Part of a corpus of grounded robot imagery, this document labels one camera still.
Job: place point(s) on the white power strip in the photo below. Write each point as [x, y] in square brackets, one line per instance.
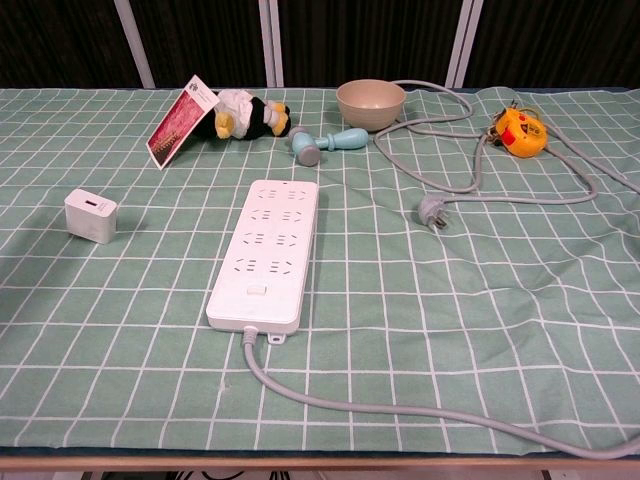
[265, 300]

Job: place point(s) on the white cube charger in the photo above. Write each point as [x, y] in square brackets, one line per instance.
[90, 220]

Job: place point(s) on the light blue toy hammer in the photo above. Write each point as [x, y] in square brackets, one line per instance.
[305, 147]

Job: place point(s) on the penguin plush toy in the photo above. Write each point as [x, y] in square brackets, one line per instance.
[255, 117]

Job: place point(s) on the beige bowl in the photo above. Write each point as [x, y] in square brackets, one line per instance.
[370, 110]

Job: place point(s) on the green checked tablecloth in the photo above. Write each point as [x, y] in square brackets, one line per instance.
[450, 300]

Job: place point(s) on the red picture card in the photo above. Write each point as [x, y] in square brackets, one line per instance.
[177, 125]

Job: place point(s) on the black pleated curtain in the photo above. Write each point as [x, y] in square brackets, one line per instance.
[370, 40]

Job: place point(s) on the wooden table edge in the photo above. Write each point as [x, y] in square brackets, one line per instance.
[320, 462]

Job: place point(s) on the yellow tape measure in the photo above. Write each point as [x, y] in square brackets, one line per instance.
[522, 132]

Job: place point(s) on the white frame post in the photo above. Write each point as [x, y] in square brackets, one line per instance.
[134, 45]
[464, 45]
[271, 45]

